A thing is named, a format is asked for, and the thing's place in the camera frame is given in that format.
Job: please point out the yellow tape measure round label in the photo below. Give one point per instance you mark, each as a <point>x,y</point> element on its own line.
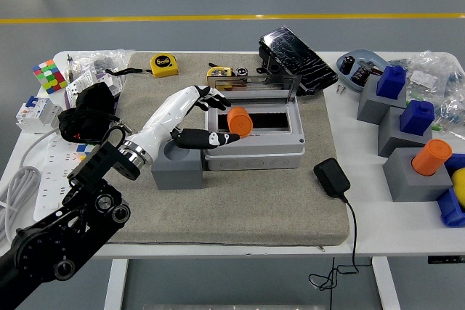
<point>218,71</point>

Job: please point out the blue plastic bin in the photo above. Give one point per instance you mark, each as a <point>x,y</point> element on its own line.
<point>450,212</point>

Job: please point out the yellow round object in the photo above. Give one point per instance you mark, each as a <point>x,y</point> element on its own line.
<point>459,186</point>

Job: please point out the black table control panel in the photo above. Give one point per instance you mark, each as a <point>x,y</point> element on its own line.
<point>445,260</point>

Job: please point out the clear plastic bag white label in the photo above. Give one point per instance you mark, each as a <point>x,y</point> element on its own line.
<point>425,77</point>

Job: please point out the white circuit breaker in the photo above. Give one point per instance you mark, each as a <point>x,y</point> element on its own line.
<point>36,115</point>

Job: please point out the blue-grey tray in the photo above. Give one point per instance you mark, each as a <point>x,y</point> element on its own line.
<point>376,59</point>

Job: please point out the clear plastic bag dark parts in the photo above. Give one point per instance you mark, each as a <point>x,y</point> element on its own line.
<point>109,56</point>

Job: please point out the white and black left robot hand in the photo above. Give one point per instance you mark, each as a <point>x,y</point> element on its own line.
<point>163,121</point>

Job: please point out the black cloth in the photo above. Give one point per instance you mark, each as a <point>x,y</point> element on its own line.
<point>91,106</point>

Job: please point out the blue square battery block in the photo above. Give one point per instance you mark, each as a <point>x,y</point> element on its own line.
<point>416,119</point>
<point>390,83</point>

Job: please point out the black power adapter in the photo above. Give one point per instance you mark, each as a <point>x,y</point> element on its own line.
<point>330,177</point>

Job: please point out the white table leg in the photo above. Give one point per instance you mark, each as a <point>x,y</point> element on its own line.
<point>387,284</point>
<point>116,284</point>

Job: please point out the yellow tape measure square label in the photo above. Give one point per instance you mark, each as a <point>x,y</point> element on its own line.
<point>163,65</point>

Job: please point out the black case with glossy lid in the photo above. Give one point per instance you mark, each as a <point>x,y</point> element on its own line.
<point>298,59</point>

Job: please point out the black capacitor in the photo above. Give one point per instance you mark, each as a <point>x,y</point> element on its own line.
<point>359,73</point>
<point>241,71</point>
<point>347,65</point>

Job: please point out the grey-brown mat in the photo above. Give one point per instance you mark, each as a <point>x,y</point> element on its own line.
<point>236,208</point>

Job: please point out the grey block with round hole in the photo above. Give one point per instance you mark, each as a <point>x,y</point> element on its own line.
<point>178,175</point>

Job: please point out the orange cylinder battery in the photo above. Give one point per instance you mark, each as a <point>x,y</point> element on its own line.
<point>241,123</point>
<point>430,159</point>

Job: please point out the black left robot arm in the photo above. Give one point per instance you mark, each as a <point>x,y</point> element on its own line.
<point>72,223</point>

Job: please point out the white power strip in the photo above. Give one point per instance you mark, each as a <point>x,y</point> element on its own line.
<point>51,179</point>

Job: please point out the grey electrical box with clear lid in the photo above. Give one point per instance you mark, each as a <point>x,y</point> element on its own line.
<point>254,157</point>

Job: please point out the clear plastic bag blue parts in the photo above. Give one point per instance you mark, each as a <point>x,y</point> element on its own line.
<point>454,103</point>

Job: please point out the colourful puzzle cube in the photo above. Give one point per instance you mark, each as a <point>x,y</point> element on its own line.
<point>49,76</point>
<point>85,150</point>

